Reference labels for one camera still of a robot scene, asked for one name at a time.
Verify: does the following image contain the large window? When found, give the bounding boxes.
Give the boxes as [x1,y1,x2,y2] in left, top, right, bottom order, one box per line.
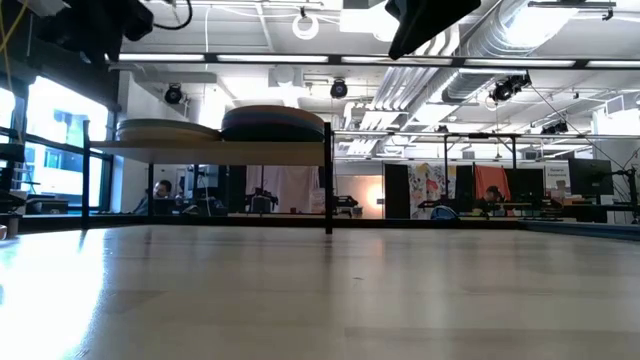
[0,74,114,214]

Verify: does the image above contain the white sheet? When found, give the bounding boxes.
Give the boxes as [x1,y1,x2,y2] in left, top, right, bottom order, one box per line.
[244,165,322,215]

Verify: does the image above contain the black ceiling spotlight cluster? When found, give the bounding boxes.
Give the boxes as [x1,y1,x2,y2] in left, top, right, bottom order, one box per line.
[488,73,533,104]

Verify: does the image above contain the person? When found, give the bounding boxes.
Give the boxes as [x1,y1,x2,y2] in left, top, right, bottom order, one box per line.
[472,185,507,217]
[132,178,175,216]

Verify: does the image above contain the yellow cable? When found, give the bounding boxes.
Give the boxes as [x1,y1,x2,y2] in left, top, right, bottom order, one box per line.
[0,0,32,144]

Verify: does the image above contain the silver ventilation duct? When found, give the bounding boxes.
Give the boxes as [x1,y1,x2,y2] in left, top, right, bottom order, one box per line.
[372,0,534,119]

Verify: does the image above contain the white sign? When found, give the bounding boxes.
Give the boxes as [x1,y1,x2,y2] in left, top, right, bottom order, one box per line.
[543,165,572,192]

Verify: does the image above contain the black panel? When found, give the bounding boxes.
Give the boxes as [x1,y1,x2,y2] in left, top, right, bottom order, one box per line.
[383,163,412,220]

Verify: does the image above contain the ceiling light fixture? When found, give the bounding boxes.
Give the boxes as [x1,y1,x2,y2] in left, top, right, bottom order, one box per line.
[526,0,618,22]

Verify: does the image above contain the white cable ring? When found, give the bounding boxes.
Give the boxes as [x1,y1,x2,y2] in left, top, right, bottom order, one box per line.
[291,11,321,42]

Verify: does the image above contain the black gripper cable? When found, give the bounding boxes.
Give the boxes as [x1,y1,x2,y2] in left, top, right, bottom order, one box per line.
[151,0,194,32]

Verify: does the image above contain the black stand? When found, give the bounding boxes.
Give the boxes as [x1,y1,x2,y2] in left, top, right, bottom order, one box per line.
[0,112,31,216]

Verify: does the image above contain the pale pink plate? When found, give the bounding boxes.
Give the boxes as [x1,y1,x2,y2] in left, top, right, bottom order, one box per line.
[222,104,325,119]

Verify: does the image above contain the wooden shelf with black frame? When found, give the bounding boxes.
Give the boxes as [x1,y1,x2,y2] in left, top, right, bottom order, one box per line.
[80,119,335,236]

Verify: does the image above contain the black rig frame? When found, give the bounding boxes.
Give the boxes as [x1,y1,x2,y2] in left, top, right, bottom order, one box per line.
[79,49,640,70]

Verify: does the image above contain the black background workstation frame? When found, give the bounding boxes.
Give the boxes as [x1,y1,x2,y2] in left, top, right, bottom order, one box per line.
[333,131,640,221]

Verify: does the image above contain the black table edge rail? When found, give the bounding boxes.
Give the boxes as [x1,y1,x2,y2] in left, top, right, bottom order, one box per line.
[19,213,524,232]

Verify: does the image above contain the colourful painted cloth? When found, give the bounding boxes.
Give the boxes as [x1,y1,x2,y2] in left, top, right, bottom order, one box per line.
[407,163,450,220]

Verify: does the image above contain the black monitor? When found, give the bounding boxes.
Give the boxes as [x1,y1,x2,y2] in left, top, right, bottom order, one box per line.
[567,158,615,197]

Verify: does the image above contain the white plate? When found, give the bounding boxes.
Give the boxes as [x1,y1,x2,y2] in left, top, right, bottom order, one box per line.
[117,127,222,144]

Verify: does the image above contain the blue bag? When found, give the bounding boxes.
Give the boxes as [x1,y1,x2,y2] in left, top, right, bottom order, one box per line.
[430,204,461,223]

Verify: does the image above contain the orange cloth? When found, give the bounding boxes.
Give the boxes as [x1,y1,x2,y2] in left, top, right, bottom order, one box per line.
[473,164,512,204]

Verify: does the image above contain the dark blue edge strip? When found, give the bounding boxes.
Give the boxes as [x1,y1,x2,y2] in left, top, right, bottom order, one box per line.
[518,218,640,243]

